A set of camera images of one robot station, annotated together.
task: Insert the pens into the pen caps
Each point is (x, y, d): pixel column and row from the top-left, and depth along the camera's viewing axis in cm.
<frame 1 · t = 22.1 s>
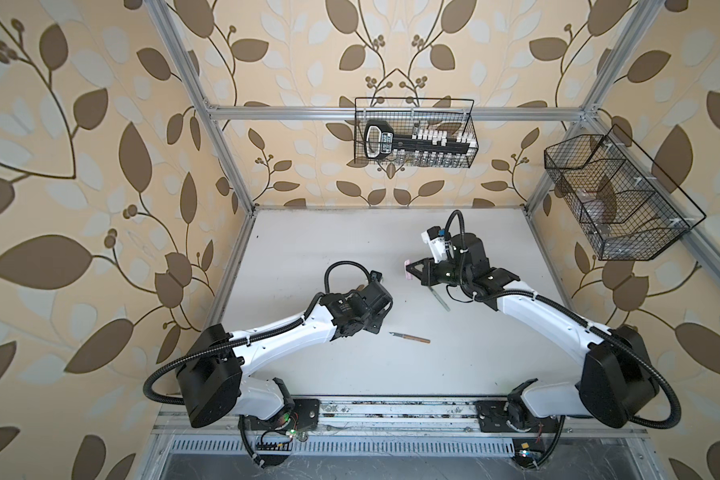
left hand: (377, 312, 81), fingers closed
right hand: (409, 270, 80), fingers closed
orange pen: (404, 336, 88), point 2 cm above the table

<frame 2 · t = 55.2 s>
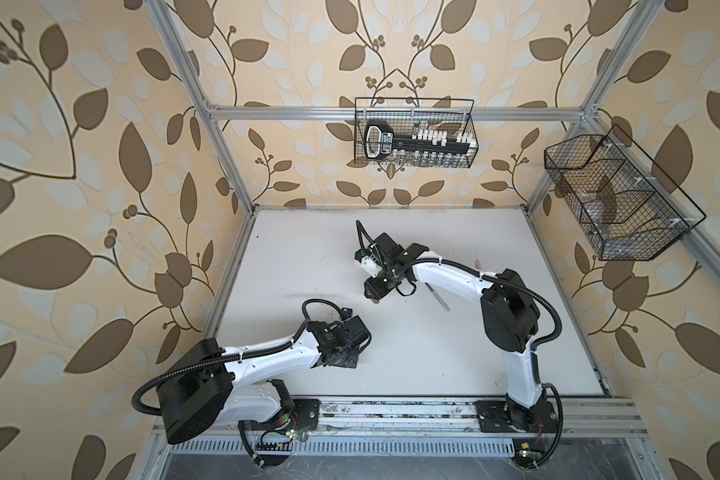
left hand: (353, 355, 83), fingers closed
right hand: (371, 292, 90), fingers open
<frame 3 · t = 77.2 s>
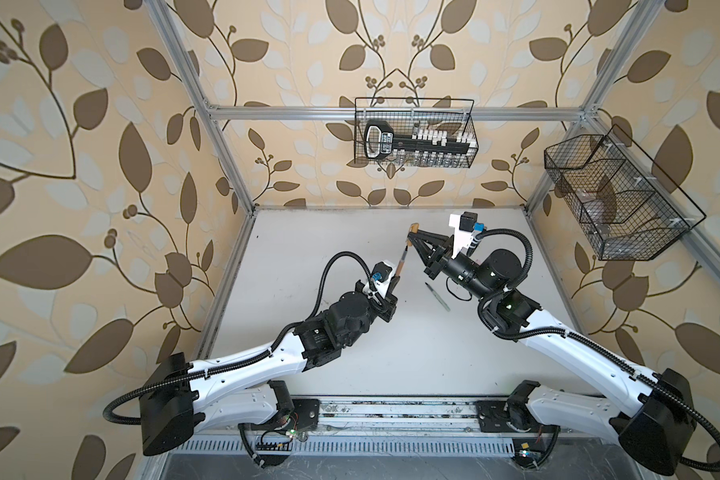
left hand: (399, 276, 70), fingers closed
right hand: (413, 236, 63), fingers closed
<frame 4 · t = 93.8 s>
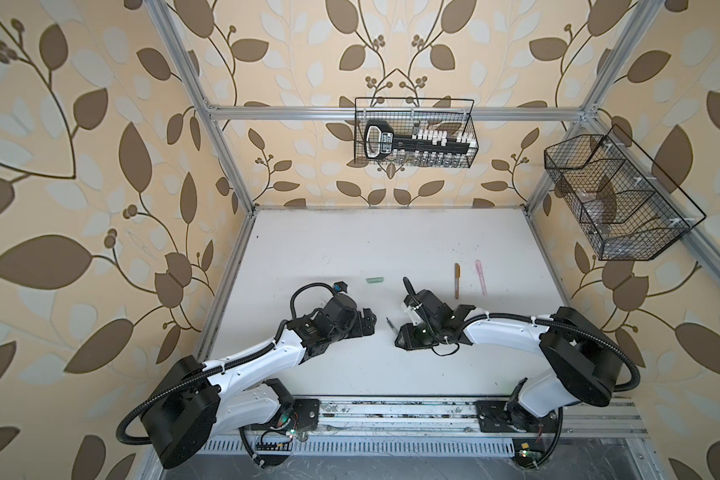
left hand: (368, 319, 83), fingers open
right hand: (400, 346, 85), fingers open
orange pen: (457, 274, 104), on the table
pink pen: (481, 276, 104), on the table
green pen cap: (375, 280, 102), on the table

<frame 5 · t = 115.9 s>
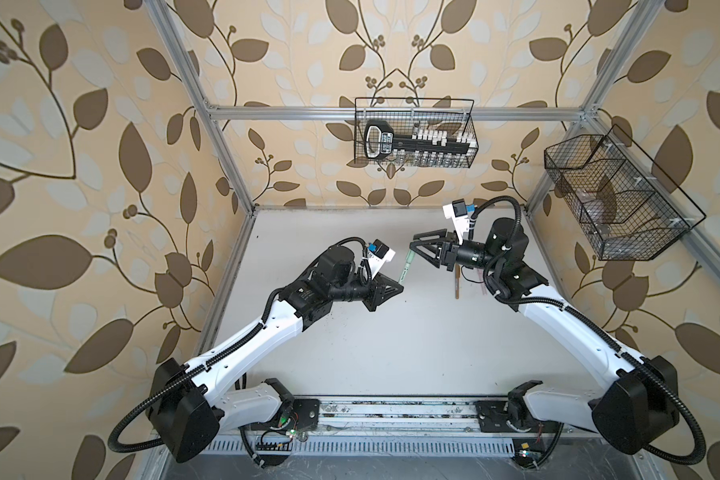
left hand: (402, 286, 69), fingers closed
right hand: (414, 245, 67), fingers open
green pen: (406, 267, 69), point 31 cm above the table
